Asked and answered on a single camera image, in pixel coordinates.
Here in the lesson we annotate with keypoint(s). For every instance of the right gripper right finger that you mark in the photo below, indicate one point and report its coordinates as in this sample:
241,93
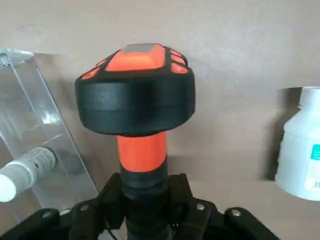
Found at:
205,222

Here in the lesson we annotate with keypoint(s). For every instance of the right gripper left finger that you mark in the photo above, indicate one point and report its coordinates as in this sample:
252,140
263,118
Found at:
75,222

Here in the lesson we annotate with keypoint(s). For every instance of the orange black barcode scanner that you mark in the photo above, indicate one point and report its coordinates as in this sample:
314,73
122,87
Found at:
135,105

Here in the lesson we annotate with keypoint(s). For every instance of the white medicine bottle teal label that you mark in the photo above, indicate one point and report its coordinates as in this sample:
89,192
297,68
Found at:
300,150

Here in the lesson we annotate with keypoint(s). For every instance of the small white-capped clear bottle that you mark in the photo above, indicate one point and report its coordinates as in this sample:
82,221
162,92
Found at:
25,170

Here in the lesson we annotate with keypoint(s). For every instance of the clear acrylic tiered shelf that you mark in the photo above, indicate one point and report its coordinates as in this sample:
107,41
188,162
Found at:
50,105

